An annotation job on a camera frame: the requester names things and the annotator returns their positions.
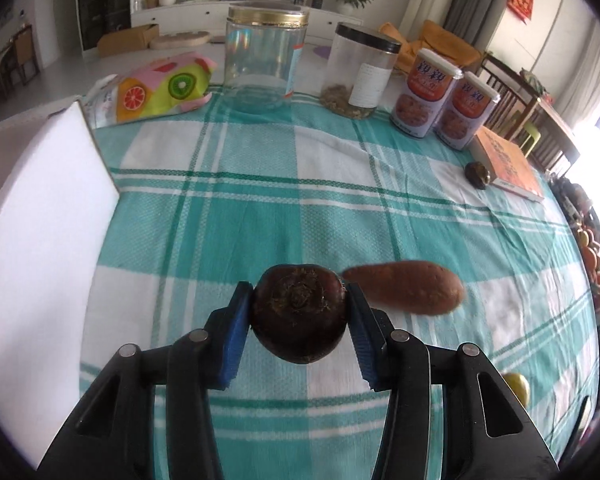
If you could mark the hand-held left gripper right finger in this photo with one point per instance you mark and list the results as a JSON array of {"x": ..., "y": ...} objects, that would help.
[{"x": 364, "y": 342}]

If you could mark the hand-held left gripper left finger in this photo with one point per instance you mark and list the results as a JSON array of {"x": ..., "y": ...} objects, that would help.
[{"x": 232, "y": 335}]

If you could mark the dark brown water chestnut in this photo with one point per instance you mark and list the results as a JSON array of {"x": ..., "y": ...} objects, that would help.
[
  {"x": 297, "y": 320},
  {"x": 477, "y": 175}
]

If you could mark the white cardboard box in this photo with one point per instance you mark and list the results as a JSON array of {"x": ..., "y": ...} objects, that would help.
[{"x": 40, "y": 260}]

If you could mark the brown sweet potato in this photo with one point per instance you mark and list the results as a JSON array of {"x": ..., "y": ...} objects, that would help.
[{"x": 405, "y": 287}]

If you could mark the teal checked tablecloth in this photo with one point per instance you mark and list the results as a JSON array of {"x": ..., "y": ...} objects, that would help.
[{"x": 280, "y": 200}]

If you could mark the yellow-green pear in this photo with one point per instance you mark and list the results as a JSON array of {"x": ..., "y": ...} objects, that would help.
[{"x": 519, "y": 387}]

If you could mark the orange book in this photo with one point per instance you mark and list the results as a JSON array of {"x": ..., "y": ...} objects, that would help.
[{"x": 512, "y": 165}]

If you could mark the tray of mixed fruit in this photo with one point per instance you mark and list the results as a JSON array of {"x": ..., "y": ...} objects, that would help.
[{"x": 592, "y": 255}]

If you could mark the red labelled can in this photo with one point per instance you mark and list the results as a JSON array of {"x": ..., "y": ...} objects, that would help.
[
  {"x": 467, "y": 110},
  {"x": 422, "y": 95}
]

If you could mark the fruit print packet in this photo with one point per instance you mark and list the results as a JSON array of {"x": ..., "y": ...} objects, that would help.
[{"x": 155, "y": 87}]

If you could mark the green stool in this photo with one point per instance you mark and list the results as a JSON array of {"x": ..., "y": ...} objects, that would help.
[{"x": 530, "y": 137}]

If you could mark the black lid clear jar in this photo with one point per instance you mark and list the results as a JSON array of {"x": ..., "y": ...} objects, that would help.
[{"x": 360, "y": 75}]

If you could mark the gold lid clear jar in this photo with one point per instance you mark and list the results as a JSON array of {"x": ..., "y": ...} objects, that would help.
[{"x": 265, "y": 60}]

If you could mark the dark wooden chair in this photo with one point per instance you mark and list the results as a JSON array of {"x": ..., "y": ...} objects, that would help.
[
  {"x": 505, "y": 90},
  {"x": 555, "y": 135}
]

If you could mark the orange lounge chair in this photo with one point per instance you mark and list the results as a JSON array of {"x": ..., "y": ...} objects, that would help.
[{"x": 430, "y": 40}]

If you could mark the brown cardboard box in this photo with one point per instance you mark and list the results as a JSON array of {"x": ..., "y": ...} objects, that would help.
[{"x": 127, "y": 40}]

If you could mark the white television cabinet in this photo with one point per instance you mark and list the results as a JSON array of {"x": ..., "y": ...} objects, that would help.
[{"x": 205, "y": 15}]

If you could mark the wooden dining chair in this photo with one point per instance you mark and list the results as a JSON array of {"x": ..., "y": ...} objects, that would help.
[{"x": 22, "y": 55}]

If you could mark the white curtain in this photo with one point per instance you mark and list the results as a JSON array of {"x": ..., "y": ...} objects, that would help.
[{"x": 595, "y": 75}]

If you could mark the grey curtain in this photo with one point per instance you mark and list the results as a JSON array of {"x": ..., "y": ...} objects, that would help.
[{"x": 480, "y": 5}]

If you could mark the black glass cabinet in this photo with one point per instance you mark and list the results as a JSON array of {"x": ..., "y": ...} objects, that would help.
[{"x": 102, "y": 0}]

